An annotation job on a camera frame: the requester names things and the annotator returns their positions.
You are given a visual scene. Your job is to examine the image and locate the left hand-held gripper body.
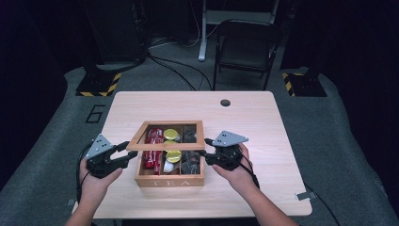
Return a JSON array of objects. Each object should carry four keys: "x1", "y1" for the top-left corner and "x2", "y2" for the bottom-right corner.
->
[{"x1": 85, "y1": 134, "x2": 126, "y2": 179}]

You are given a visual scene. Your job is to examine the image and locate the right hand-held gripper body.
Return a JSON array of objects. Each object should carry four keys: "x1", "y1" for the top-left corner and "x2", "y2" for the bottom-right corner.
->
[{"x1": 212, "y1": 130, "x2": 249, "y2": 172}]

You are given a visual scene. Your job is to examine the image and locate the wooden box lid with window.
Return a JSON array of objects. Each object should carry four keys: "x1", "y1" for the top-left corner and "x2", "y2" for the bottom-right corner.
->
[{"x1": 125, "y1": 121, "x2": 206, "y2": 152}]

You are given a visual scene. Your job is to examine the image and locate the wooden compartment box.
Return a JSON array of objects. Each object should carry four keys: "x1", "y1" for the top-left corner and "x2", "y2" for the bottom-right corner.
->
[{"x1": 135, "y1": 121, "x2": 206, "y2": 188}]

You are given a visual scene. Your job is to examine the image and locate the person's right hand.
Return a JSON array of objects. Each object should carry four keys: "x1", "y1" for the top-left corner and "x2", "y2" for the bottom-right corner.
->
[{"x1": 212, "y1": 143, "x2": 257, "y2": 198}]

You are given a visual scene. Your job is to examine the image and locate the person's left hand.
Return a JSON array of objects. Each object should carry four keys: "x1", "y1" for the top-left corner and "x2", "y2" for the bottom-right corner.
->
[{"x1": 78, "y1": 157, "x2": 124, "y2": 202}]

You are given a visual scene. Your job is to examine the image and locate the dark tea bags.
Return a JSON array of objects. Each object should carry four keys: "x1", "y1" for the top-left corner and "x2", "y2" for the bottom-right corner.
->
[{"x1": 181, "y1": 125, "x2": 201, "y2": 175}]

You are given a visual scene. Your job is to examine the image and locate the red stick packet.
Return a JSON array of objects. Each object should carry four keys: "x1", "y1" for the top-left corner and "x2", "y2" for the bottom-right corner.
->
[
  {"x1": 142, "y1": 127, "x2": 158, "y2": 170},
  {"x1": 152, "y1": 126, "x2": 165, "y2": 175}
]

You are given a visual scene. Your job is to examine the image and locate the white capsule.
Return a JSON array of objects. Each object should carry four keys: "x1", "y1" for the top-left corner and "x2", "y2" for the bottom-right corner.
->
[{"x1": 163, "y1": 161, "x2": 177, "y2": 174}]

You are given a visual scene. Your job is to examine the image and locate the black stand base yellow stripes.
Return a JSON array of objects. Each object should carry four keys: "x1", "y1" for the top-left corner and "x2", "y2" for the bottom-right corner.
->
[
  {"x1": 280, "y1": 71, "x2": 327, "y2": 98},
  {"x1": 75, "y1": 72, "x2": 123, "y2": 98}
]

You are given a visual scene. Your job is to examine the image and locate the black folding chair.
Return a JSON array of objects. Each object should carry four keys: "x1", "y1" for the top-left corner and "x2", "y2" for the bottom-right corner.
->
[{"x1": 212, "y1": 19, "x2": 284, "y2": 92}]

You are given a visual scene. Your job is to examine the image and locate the black cabinet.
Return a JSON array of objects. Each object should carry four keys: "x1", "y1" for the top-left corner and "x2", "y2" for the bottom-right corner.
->
[{"x1": 82, "y1": 0, "x2": 149, "y2": 65}]

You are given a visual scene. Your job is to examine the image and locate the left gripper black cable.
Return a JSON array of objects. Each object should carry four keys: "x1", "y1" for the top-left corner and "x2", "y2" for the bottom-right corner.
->
[{"x1": 75, "y1": 142, "x2": 93, "y2": 203}]

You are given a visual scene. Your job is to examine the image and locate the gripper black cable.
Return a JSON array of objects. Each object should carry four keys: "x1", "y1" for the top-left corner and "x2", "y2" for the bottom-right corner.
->
[
  {"x1": 75, "y1": 142, "x2": 93, "y2": 203},
  {"x1": 239, "y1": 153, "x2": 262, "y2": 190}
]

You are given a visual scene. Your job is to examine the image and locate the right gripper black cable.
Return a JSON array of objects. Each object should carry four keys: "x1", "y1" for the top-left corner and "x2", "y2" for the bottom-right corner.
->
[{"x1": 239, "y1": 153, "x2": 262, "y2": 190}]

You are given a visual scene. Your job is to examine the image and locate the black floor cables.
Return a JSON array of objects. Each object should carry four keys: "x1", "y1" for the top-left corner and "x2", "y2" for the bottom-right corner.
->
[{"x1": 146, "y1": 34, "x2": 215, "y2": 92}]

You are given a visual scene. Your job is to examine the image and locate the grey table edge bracket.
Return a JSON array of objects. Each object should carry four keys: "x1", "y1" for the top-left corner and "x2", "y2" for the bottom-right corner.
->
[{"x1": 295, "y1": 191, "x2": 318, "y2": 202}]

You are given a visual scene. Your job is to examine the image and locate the black cable at bracket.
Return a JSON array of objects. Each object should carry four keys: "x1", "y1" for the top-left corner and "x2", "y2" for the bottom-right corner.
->
[{"x1": 304, "y1": 183, "x2": 343, "y2": 226}]

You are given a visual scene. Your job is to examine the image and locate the white metal desk frame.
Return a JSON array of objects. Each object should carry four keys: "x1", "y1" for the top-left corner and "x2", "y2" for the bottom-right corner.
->
[{"x1": 198, "y1": 0, "x2": 280, "y2": 62}]

